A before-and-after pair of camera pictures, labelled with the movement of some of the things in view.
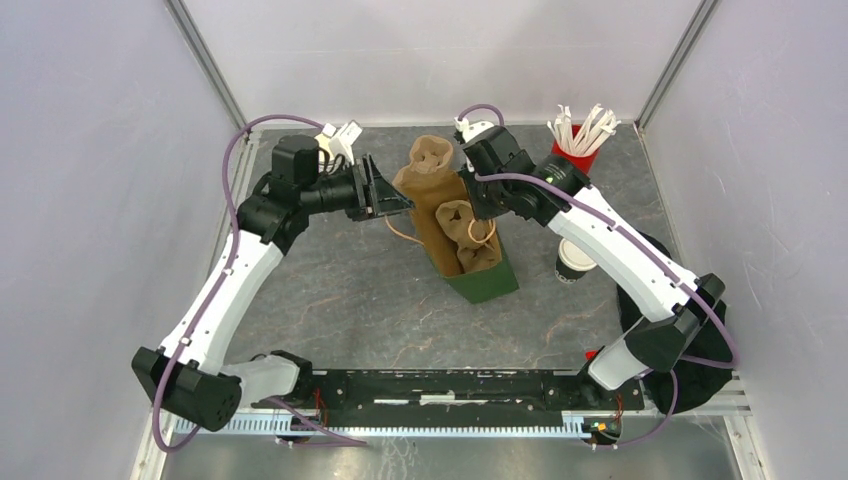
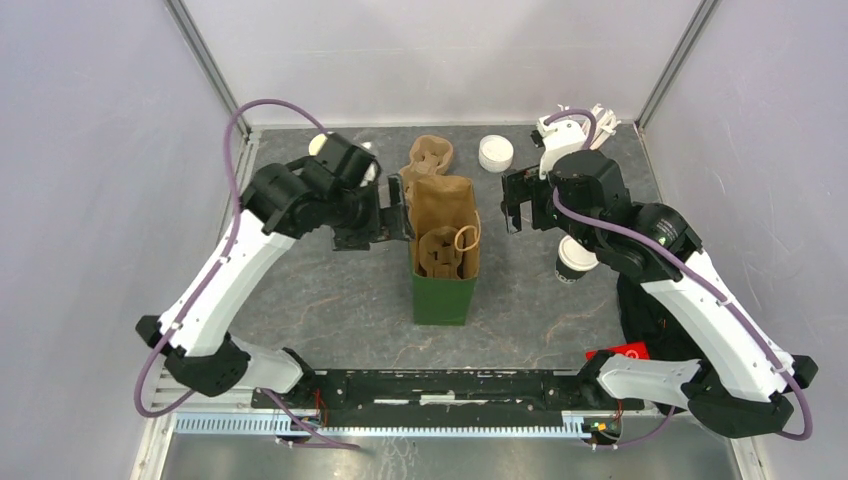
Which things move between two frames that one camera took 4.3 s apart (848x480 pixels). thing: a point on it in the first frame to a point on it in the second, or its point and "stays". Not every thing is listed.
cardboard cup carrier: (429, 154) stays
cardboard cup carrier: (472, 238) to (440, 252)
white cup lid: (574, 257) stays
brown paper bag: (425, 193) to (444, 202)
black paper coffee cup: (572, 264) stays
